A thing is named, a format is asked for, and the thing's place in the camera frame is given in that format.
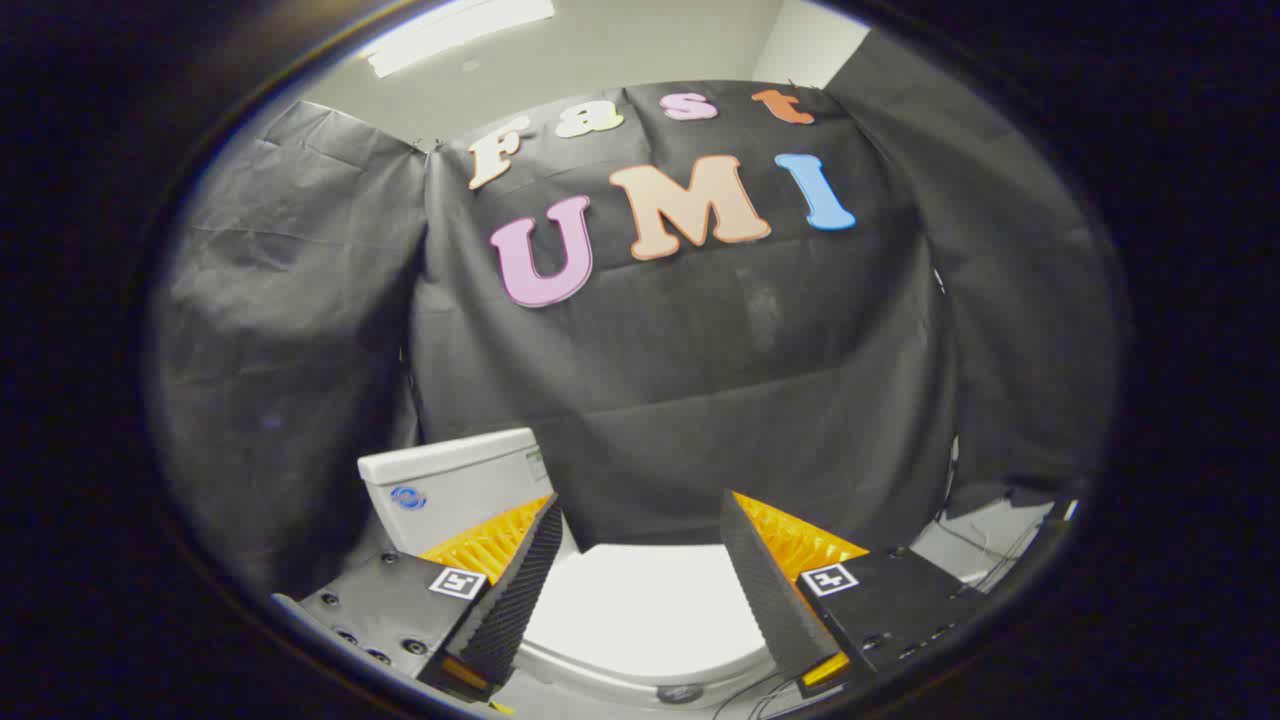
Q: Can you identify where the black backdrop cloth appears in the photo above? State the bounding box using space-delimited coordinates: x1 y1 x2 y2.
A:
150 30 1116 601

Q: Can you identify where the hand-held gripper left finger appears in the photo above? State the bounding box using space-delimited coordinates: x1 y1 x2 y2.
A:
272 493 563 701

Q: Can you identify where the tangle of black cables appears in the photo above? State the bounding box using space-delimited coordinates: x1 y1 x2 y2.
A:
935 515 1046 596

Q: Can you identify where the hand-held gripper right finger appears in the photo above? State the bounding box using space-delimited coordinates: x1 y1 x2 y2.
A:
720 490 993 699

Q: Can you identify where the black box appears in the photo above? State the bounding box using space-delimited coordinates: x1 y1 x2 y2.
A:
990 480 1083 576

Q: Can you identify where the white toilet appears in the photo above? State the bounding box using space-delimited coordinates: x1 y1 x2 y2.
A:
357 428 801 713

